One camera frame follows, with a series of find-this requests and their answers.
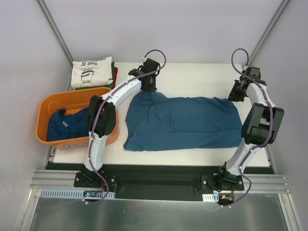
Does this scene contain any left aluminium frame post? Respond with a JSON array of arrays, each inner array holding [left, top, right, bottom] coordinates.
[[36, 0, 73, 66]]

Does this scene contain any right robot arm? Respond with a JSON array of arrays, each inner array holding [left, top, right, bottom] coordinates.
[[217, 67, 284, 190]]

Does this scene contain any green folded t-shirt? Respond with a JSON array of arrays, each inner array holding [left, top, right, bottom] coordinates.
[[76, 61, 116, 90]]

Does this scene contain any white slotted cable duct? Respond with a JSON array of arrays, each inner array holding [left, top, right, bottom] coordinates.
[[202, 192, 219, 203]]

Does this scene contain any teal blue t-shirt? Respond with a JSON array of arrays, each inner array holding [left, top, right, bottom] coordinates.
[[123, 91, 242, 152]]

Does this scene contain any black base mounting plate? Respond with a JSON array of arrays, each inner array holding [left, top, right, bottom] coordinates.
[[74, 164, 244, 201]]

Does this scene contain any red folded t-shirt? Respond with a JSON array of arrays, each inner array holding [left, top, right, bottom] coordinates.
[[106, 67, 118, 89]]

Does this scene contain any aluminium front rail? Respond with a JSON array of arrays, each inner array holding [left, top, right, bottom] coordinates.
[[30, 170, 291, 194]]

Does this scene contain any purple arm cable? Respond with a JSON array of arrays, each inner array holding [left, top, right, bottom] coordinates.
[[45, 49, 167, 213], [204, 48, 276, 212]]

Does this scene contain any white folded printed t-shirt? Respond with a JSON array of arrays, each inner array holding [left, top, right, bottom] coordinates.
[[71, 56, 113, 89]]

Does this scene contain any grey slotted cable duct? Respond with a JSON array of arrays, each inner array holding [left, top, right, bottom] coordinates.
[[40, 189, 115, 200]]

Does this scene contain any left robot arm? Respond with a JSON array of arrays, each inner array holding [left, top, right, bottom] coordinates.
[[84, 58, 164, 187]]

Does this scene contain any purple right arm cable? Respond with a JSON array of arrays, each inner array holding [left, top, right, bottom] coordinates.
[[204, 48, 276, 212]]

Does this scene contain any dark navy shirt in basket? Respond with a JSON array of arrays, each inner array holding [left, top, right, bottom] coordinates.
[[47, 107, 89, 141]]

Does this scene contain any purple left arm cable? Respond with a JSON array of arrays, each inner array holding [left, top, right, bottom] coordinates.
[[45, 49, 167, 213]]

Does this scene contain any aluminium frame post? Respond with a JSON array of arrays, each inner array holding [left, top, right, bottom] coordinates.
[[248, 0, 292, 66], [36, 0, 73, 66]]

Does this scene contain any orange plastic basket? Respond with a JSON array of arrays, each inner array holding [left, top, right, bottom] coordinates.
[[36, 87, 110, 151]]

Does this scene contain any right aluminium frame post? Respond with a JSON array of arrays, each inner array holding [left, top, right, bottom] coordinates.
[[248, 0, 292, 66]]

